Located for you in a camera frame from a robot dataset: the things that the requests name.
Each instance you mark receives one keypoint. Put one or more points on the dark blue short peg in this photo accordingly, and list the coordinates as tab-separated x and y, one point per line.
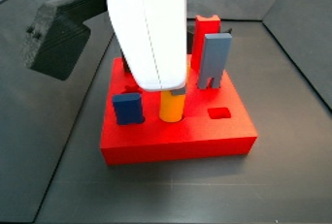
128	108

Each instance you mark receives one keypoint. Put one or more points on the yellow oval peg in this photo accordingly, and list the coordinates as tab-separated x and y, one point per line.
171	106

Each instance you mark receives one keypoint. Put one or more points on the black curved holder stand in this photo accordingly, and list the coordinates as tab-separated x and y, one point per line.
189	38

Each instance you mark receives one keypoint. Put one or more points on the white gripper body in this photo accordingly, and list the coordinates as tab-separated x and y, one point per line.
151	32

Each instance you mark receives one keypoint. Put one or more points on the red notched peg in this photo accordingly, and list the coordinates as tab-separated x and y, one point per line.
205	25

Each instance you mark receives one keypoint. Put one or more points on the brown hexagon peg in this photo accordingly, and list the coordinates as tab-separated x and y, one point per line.
126	68

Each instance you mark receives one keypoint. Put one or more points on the light blue arch peg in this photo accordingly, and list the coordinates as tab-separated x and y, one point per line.
213	61

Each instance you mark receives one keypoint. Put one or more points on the red foam peg board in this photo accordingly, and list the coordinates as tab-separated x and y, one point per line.
215	128

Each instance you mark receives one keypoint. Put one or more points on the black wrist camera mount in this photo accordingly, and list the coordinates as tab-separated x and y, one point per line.
56	36

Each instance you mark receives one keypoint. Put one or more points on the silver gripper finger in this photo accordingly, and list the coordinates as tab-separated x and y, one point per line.
179	91

